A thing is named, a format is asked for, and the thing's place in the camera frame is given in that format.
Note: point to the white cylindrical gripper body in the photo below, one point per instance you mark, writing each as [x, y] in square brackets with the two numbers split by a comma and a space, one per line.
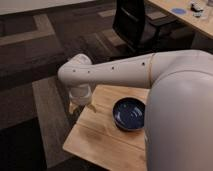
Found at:
[80, 95]

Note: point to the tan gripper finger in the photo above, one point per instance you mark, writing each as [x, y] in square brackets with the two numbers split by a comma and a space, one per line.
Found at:
[92, 107]
[73, 107]

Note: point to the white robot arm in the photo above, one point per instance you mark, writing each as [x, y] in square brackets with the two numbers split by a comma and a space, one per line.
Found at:
[179, 108]

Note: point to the dark blue ceramic bowl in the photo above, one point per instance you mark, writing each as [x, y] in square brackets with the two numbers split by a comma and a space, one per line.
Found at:
[128, 114]

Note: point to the black office chair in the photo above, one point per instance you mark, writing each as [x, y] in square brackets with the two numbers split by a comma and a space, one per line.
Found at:
[136, 28]

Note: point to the blue round coaster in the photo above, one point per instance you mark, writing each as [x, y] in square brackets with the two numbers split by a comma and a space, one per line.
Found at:
[178, 11]

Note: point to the light wooden far desk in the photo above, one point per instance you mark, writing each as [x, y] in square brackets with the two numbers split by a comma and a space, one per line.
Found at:
[203, 24]

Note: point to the small items on far desk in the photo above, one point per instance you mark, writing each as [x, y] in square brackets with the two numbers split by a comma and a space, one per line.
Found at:
[196, 9]

